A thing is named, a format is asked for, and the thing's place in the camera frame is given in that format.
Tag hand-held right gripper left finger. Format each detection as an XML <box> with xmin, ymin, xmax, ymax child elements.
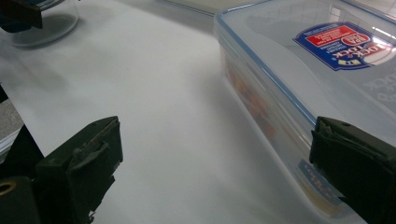
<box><xmin>35</xmin><ymin>116</ymin><xmax>124</xmax><ymax>224</ymax></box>

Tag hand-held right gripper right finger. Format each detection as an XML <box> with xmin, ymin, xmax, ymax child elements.
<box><xmin>308</xmin><ymin>116</ymin><xmax>396</xmax><ymax>224</ymax></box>

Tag round glass container dark lid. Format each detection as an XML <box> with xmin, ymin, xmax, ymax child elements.
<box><xmin>0</xmin><ymin>0</ymin><xmax>80</xmax><ymax>49</ymax></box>

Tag rectangular clear food container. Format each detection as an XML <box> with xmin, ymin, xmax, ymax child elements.
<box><xmin>214</xmin><ymin>0</ymin><xmax>396</xmax><ymax>224</ymax></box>

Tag white table sheet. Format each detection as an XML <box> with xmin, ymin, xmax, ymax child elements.
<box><xmin>0</xmin><ymin>0</ymin><xmax>368</xmax><ymax>224</ymax></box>

